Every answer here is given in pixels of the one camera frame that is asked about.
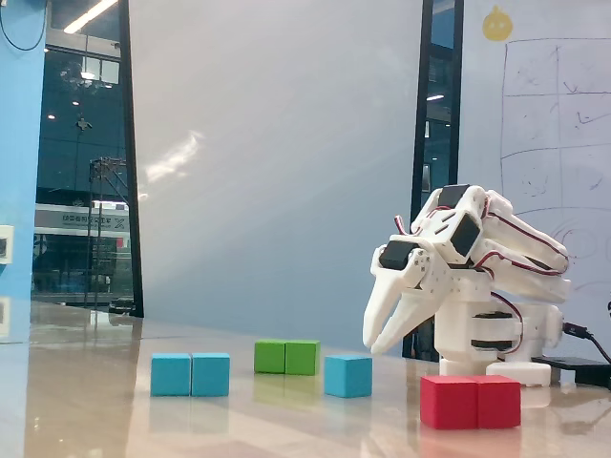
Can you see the green rectangular wooden block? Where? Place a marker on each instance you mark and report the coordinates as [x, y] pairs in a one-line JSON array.
[[301, 358]]

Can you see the whiteboard with pen drawings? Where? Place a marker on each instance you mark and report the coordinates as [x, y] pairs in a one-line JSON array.
[[534, 119]]

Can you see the yellow round sticker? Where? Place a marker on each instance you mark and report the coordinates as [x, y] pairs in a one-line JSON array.
[[497, 26]]

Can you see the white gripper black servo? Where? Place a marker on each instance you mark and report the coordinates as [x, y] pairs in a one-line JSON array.
[[392, 281]]

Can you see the white wall socket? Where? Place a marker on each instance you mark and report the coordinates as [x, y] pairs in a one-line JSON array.
[[6, 244]]

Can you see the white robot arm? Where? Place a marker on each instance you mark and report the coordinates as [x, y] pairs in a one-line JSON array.
[[458, 305]]

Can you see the flat black electronics box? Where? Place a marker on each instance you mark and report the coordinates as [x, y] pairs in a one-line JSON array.
[[573, 367]]

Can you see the black window frame post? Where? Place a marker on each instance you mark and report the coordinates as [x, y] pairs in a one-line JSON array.
[[131, 167]]

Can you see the small blue wooden cube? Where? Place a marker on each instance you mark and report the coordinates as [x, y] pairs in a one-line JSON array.
[[348, 377]]

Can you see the blue rectangular wooden block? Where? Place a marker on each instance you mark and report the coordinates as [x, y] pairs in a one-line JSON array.
[[172, 377]]

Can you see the red rectangular wooden block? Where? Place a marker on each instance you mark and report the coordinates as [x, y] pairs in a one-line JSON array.
[[448, 403]]

